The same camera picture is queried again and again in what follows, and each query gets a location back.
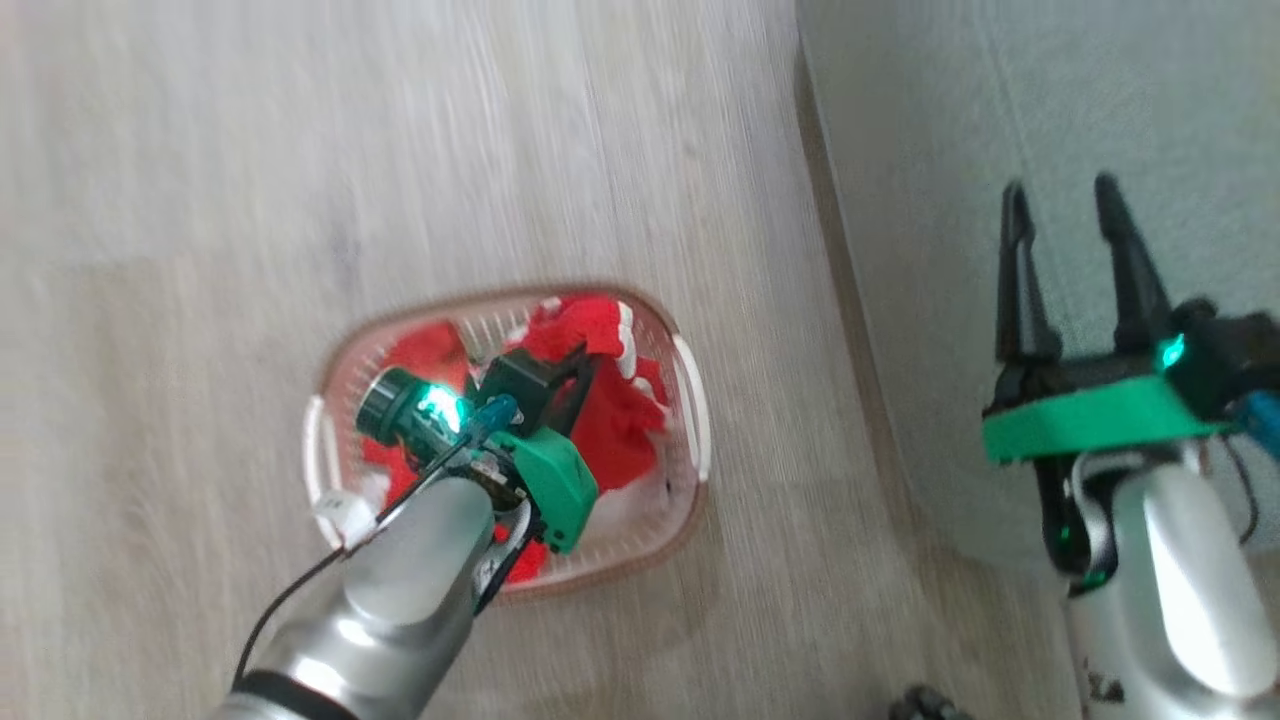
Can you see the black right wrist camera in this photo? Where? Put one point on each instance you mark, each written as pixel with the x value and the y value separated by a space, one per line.
pixel 1225 355

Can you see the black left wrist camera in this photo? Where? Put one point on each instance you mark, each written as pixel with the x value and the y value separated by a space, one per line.
pixel 405 405

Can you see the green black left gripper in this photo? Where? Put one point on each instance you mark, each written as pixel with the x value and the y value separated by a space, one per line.
pixel 550 480

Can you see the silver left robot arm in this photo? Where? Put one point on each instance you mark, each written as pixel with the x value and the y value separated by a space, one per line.
pixel 400 590

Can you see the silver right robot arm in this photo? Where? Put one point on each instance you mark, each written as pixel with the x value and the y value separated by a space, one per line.
pixel 1170 590

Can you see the red white sports jersey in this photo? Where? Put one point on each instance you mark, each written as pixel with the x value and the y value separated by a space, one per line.
pixel 620 420

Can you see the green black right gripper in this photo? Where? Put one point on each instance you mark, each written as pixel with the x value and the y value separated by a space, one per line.
pixel 1090 415

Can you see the cream laundry basket brown rim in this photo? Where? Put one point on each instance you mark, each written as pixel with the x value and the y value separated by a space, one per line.
pixel 690 430

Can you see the grey fabric sofa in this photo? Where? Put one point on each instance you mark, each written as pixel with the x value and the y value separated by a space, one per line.
pixel 950 250

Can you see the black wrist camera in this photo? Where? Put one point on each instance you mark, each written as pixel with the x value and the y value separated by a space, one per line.
pixel 1225 355
pixel 405 405

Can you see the dark robot base part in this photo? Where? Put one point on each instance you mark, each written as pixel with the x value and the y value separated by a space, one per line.
pixel 925 705

